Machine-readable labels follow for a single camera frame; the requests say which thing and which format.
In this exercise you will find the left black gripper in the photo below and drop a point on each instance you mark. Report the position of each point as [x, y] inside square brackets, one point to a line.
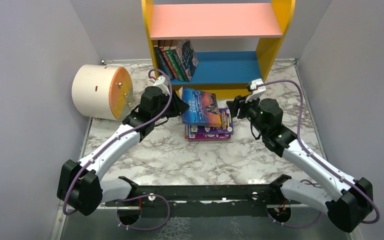
[173, 104]

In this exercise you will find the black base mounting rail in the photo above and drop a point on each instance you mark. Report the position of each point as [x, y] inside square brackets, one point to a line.
[196, 201]

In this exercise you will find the red Treehouse book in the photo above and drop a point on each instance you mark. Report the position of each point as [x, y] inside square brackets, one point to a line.
[165, 45]

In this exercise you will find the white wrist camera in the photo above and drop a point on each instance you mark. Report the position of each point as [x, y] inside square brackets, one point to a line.
[162, 84]
[256, 88]

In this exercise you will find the white cylindrical drum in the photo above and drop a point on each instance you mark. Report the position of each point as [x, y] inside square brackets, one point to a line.
[104, 92]

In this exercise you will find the colourful wooden bookshelf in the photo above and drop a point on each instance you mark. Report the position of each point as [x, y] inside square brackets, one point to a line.
[225, 73]

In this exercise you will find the Jane Eyre blue book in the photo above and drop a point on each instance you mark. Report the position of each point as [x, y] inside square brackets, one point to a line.
[203, 108]

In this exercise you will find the green Treehouse book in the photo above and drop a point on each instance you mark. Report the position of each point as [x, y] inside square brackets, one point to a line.
[182, 76]

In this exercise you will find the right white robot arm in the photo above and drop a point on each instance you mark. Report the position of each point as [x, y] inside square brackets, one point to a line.
[344, 199]

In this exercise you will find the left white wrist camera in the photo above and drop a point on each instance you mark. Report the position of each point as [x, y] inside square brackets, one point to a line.
[162, 84]

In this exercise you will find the Nineteen Eighty-Four dark book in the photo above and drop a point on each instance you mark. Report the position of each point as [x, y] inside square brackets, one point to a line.
[161, 61]

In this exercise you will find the purple paperback book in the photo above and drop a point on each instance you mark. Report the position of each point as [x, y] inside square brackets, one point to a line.
[205, 133]

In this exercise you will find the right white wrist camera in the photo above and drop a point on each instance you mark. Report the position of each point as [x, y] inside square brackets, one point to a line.
[256, 88]

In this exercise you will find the orange paperback book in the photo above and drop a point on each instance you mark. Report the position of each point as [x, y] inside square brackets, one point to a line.
[186, 134]

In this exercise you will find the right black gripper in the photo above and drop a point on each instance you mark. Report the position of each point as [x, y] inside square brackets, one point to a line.
[240, 108]

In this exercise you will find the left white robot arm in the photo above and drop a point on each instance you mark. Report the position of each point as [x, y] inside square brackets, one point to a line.
[79, 187]

